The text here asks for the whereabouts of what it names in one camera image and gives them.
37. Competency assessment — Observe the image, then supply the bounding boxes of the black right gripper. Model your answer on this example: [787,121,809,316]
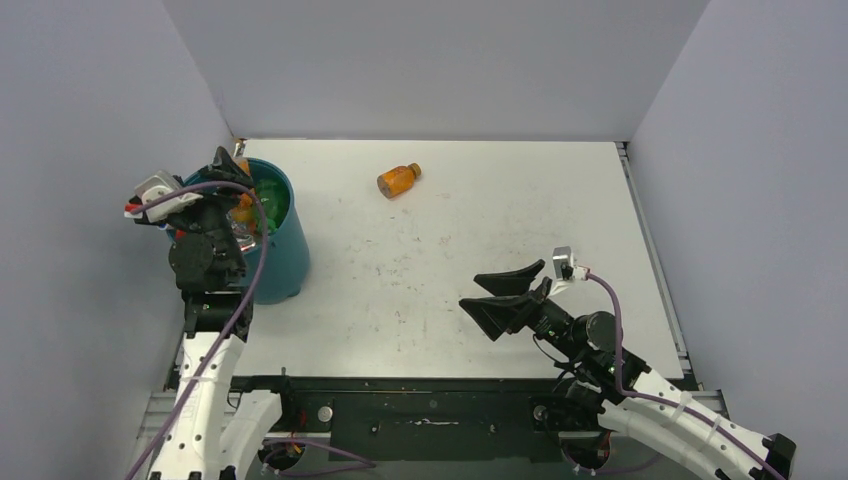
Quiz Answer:
[458,260,586,362]

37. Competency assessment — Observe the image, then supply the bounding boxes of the small orange juice bottle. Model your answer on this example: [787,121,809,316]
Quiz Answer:
[377,163,422,199]

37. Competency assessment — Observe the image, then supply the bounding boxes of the orange bottle with barcode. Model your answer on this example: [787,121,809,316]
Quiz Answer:
[229,157,257,233]

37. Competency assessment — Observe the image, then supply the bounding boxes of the green plastic bottle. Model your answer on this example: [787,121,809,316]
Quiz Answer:
[256,178,290,232]

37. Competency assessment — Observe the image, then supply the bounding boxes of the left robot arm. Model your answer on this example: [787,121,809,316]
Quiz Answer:
[124,147,298,479]

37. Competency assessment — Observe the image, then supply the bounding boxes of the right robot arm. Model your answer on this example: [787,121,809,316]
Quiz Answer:
[458,259,797,479]

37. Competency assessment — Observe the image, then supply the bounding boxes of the teal plastic bin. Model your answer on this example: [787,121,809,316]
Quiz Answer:
[166,158,310,305]

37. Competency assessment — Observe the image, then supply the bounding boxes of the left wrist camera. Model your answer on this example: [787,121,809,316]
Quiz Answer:
[124,170,202,225]

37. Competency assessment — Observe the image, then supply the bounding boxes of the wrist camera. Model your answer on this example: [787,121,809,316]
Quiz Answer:
[552,246,576,282]
[124,170,202,225]

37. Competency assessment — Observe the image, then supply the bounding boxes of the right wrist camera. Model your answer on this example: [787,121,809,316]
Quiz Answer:
[552,246,576,282]

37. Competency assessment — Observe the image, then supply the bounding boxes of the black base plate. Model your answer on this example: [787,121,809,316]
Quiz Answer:
[172,374,697,463]

